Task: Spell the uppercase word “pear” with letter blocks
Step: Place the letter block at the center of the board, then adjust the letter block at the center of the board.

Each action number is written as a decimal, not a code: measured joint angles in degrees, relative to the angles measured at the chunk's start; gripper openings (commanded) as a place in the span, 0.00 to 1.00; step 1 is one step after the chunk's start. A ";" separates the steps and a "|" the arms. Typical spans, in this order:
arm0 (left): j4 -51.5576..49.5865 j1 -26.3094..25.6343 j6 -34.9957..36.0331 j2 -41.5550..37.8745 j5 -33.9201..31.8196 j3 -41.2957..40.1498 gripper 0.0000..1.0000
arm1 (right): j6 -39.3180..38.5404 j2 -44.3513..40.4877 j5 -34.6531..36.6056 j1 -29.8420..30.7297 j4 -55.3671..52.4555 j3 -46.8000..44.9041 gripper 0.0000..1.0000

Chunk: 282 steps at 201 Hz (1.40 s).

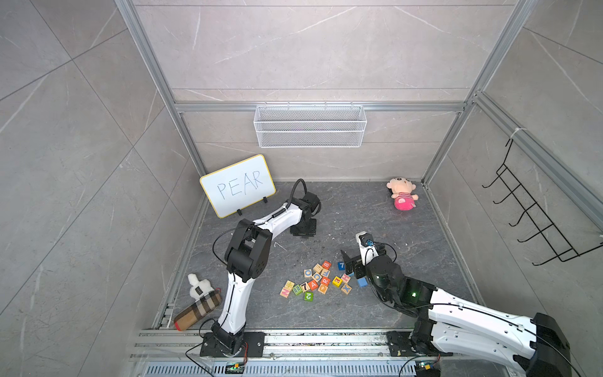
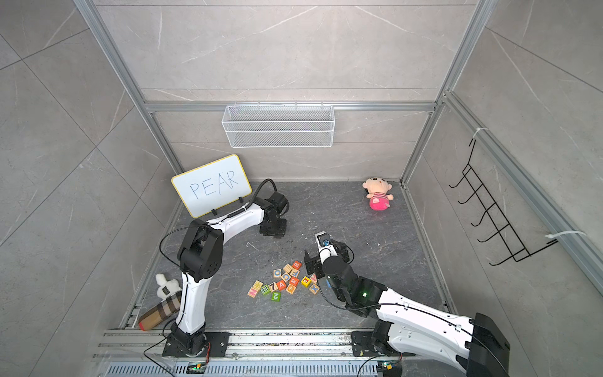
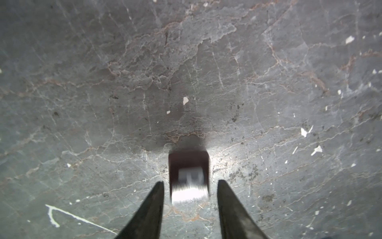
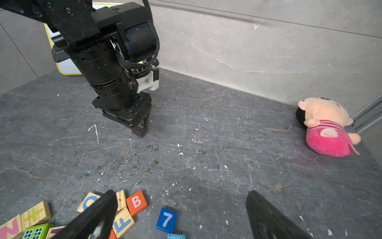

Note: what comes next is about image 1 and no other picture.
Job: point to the pink N block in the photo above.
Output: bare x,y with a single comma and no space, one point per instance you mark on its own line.
285,292

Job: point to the whiteboard with PEAR writing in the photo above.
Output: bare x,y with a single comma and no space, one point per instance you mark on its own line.
238,186

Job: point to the plaid plush toy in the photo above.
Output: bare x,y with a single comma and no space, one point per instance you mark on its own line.
206,299

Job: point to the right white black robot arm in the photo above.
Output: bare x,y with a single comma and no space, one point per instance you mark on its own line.
446,324

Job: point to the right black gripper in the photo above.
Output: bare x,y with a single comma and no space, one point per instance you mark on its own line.
357,264

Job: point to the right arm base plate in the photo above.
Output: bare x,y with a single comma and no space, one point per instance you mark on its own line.
408,343

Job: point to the black wire hook rack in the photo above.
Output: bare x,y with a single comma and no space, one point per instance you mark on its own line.
533,214

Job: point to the red A block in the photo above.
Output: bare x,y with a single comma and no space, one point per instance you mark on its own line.
313,284

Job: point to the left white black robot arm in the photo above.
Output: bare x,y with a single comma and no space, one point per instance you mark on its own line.
247,255

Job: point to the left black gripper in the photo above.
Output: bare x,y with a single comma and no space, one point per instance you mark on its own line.
312,232

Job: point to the pink plush doll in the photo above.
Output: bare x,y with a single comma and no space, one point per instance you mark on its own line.
402,193

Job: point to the yellow E block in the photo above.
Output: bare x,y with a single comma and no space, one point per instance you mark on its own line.
337,281

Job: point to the white wire mesh basket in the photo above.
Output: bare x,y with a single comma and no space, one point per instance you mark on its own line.
309,126

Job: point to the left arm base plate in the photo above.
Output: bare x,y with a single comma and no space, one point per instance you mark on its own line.
250,343

